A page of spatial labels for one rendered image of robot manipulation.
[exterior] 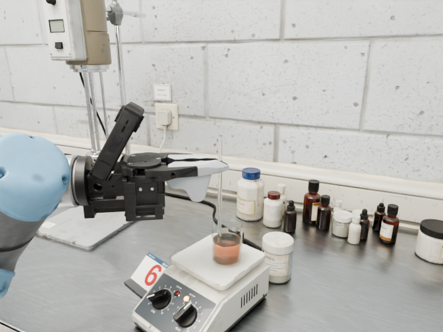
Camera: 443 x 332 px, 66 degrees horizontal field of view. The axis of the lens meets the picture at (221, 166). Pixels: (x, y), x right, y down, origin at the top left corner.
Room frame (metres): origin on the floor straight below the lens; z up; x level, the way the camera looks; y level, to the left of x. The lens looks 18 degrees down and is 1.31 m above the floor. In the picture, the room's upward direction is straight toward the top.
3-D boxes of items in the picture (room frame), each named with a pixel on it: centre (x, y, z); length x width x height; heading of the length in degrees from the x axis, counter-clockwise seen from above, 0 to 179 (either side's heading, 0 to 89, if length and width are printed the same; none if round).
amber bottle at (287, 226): (0.76, -0.17, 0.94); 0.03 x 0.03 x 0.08
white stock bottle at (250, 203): (0.84, -0.08, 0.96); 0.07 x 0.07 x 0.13
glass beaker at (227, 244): (0.49, -0.01, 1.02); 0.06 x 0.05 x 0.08; 42
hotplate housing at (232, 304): (0.48, 0.02, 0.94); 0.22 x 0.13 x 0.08; 140
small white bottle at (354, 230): (0.70, -0.30, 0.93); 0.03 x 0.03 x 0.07
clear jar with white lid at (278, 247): (0.57, -0.11, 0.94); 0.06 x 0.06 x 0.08
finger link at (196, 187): (0.47, 0.03, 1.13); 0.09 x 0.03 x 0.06; 98
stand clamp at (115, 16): (0.96, 0.31, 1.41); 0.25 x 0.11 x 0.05; 155
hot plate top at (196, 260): (0.50, 0.01, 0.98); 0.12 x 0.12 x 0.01; 50
